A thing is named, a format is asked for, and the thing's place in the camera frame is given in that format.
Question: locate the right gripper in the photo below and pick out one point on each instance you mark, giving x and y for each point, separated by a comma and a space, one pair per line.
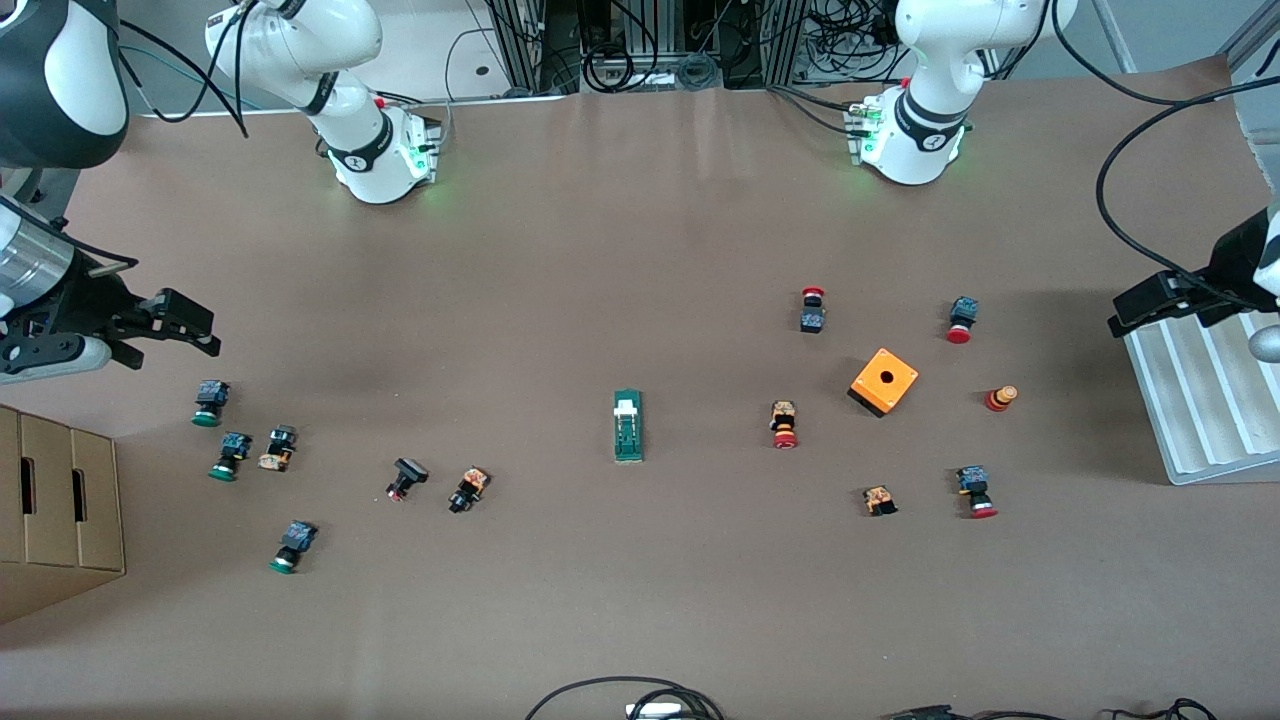
88, 303

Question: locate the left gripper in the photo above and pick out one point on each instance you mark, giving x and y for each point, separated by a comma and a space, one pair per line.
1232, 266

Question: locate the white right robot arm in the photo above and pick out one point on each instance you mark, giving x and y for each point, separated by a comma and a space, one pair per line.
300, 40

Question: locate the green mushroom push button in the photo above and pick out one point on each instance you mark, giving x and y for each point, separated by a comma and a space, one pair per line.
212, 393
235, 445
298, 537

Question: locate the white ridged tray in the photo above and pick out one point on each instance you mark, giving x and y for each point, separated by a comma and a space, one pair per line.
1200, 400

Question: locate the red yellow emergency button head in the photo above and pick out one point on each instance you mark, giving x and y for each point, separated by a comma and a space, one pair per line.
1000, 398

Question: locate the red mushroom button blue block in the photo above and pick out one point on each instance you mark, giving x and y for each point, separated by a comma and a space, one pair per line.
964, 310
972, 480

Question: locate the brown cardboard box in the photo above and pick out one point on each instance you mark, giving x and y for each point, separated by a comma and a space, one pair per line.
50, 500

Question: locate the black square pushbutton red terminals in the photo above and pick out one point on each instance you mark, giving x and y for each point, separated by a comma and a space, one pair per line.
410, 470

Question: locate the grey aluminium beam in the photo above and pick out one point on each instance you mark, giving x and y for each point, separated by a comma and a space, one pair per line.
1258, 28

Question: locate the orange black contact block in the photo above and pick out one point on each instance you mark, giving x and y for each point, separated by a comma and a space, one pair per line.
879, 498

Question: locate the red button black contact block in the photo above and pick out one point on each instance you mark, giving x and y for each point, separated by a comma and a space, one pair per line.
812, 320

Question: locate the red emergency stop orange block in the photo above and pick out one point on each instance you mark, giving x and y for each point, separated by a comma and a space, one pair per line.
783, 415

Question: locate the white panel with hole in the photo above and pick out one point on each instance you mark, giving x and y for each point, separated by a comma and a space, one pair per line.
440, 40

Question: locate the small green circuit board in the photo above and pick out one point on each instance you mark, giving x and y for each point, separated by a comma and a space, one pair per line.
920, 713

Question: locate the brown paper table cover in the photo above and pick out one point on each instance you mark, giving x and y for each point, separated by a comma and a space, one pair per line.
640, 600

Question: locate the small white flat device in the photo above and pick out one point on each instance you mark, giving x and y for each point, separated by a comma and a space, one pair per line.
655, 711

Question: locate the orange button enclosure box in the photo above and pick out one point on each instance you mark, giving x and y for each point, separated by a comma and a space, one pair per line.
870, 388

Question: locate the aluminium frame rack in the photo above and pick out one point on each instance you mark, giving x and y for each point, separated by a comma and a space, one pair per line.
520, 40

